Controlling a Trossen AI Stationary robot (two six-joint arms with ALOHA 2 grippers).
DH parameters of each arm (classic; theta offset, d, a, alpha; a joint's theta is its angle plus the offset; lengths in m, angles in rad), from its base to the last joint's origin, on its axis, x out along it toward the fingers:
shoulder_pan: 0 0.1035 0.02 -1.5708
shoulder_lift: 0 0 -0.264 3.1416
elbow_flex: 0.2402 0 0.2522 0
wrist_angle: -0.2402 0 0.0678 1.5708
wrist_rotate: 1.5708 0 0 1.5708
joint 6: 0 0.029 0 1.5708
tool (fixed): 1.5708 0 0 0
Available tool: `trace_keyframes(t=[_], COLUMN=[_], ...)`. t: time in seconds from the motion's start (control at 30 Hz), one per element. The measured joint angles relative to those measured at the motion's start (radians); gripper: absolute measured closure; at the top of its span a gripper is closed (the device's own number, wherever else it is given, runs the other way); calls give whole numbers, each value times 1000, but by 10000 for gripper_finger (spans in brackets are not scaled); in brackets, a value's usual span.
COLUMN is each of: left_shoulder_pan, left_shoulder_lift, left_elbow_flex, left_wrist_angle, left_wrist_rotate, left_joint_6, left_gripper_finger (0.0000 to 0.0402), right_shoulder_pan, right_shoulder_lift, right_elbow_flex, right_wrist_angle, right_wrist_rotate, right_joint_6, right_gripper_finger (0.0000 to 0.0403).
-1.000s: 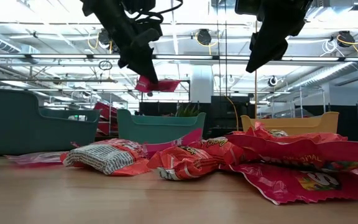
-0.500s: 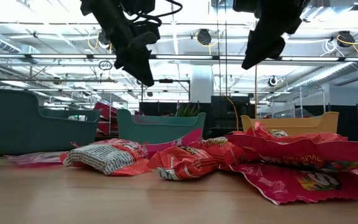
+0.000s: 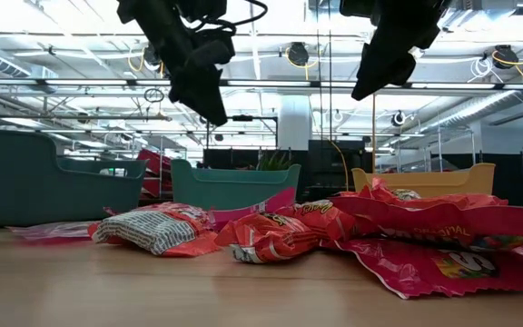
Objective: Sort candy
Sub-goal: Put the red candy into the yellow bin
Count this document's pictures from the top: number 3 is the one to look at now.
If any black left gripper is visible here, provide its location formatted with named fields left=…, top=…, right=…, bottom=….
left=116, top=0, right=236, bottom=127

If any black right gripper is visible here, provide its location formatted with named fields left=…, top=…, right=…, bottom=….
left=340, top=0, right=453, bottom=102

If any light teal plastic bin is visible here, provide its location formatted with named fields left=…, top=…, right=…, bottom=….
left=171, top=158, right=302, bottom=211

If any yellow plastic bin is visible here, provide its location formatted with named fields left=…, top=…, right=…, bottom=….
left=350, top=163, right=497, bottom=199

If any red bag white label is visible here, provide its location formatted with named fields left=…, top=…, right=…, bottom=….
left=87, top=208, right=220, bottom=258

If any red Cheetos bag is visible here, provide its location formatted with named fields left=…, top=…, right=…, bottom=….
left=215, top=213, right=321, bottom=264

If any dark teal plastic bin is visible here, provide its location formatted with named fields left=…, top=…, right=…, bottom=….
left=0, top=130, right=148, bottom=228

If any white building column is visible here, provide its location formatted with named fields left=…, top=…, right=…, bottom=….
left=278, top=94, right=311, bottom=151

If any small artificial succulent plant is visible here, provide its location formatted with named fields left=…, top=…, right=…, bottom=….
left=245, top=149, right=295, bottom=173

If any metal shelving rack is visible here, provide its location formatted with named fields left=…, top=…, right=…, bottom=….
left=395, top=129, right=479, bottom=173

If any black tall cabinet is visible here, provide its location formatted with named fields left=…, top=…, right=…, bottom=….
left=307, top=139, right=374, bottom=191

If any black overhead light beam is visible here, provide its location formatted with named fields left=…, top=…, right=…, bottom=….
left=0, top=77, right=523, bottom=91

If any black distant frame stand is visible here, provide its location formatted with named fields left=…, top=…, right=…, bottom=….
left=227, top=115, right=279, bottom=150

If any black hanging cable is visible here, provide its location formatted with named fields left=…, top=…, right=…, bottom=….
left=327, top=0, right=333, bottom=142
left=316, top=0, right=324, bottom=142

